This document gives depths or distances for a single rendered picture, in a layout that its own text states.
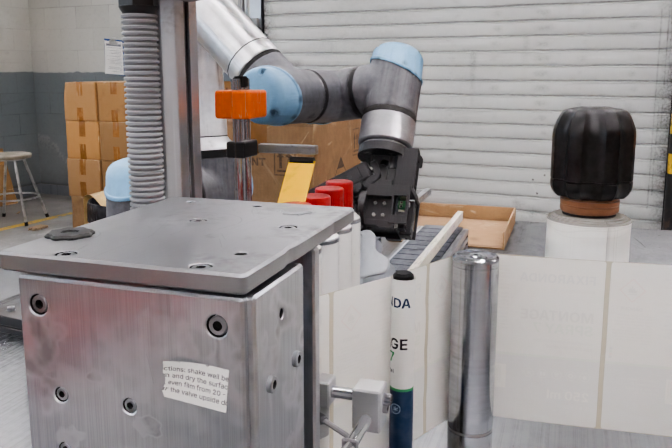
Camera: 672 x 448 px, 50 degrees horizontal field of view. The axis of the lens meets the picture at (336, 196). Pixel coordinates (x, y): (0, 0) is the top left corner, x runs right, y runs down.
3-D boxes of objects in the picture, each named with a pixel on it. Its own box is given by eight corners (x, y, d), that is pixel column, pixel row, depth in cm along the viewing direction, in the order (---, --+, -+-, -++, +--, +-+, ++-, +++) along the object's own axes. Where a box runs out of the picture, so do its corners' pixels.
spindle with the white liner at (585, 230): (624, 403, 74) (646, 109, 68) (534, 391, 76) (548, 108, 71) (619, 369, 82) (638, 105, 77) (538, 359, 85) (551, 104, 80)
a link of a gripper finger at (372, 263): (382, 300, 88) (392, 228, 90) (336, 296, 89) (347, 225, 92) (387, 306, 90) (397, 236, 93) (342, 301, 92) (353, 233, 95)
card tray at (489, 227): (504, 250, 157) (504, 232, 156) (388, 241, 165) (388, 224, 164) (515, 222, 185) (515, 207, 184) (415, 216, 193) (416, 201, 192)
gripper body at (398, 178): (404, 228, 89) (416, 139, 93) (338, 223, 92) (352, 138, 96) (415, 246, 96) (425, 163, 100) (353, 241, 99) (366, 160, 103)
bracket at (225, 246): (245, 296, 26) (244, 270, 25) (-5, 269, 29) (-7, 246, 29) (355, 221, 38) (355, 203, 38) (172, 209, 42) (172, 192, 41)
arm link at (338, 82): (271, 73, 103) (335, 62, 97) (315, 75, 113) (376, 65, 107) (277, 128, 104) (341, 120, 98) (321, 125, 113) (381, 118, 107)
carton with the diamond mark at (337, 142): (314, 264, 138) (313, 122, 133) (203, 254, 145) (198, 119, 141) (360, 231, 166) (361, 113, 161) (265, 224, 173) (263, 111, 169)
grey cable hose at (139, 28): (155, 233, 63) (144, -16, 59) (120, 230, 64) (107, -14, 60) (176, 225, 66) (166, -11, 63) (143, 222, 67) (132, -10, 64)
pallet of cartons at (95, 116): (171, 268, 449) (163, 82, 429) (66, 254, 482) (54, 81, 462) (264, 229, 558) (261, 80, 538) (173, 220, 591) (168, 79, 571)
